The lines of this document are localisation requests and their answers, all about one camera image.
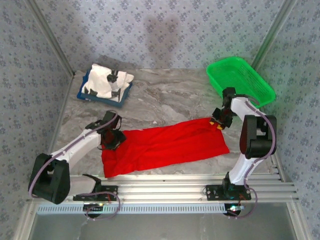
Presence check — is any green plastic basket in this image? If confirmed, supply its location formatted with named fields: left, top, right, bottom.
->
left=206, top=56, right=277, bottom=109

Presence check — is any small controller board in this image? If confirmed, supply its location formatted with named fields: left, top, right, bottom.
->
left=224, top=203, right=245, bottom=218
left=83, top=202, right=105, bottom=218

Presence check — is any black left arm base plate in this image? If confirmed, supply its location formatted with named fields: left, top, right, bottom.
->
left=73, top=184, right=119, bottom=202

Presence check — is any red t-shirt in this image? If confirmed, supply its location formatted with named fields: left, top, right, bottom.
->
left=100, top=116, right=231, bottom=179

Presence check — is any blue plastic tray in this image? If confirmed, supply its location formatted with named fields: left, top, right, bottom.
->
left=76, top=68, right=134, bottom=109

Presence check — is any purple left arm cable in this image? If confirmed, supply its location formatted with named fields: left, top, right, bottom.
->
left=27, top=111, right=122, bottom=221

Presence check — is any grey slotted cable duct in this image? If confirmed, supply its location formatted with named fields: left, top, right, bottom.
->
left=36, top=202, right=227, bottom=215

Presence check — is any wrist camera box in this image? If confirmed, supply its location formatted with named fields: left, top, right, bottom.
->
left=221, top=87, right=237, bottom=101
left=103, top=110, right=123, bottom=127

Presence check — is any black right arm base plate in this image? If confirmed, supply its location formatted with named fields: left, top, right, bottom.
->
left=205, top=184, right=252, bottom=201

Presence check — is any aluminium corner post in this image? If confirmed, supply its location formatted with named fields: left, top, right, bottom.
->
left=26, top=0, right=77, bottom=77
left=250, top=0, right=299, bottom=69

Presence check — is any aluminium rail frame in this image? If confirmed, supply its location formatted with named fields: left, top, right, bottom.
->
left=26, top=174, right=300, bottom=204

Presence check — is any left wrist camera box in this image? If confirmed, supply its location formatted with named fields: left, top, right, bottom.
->
left=103, top=110, right=123, bottom=127

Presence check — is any white t-shirt with black print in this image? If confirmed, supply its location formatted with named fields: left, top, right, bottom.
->
left=82, top=63, right=135, bottom=103

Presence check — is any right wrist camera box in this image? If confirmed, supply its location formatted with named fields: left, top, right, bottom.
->
left=221, top=87, right=237, bottom=101

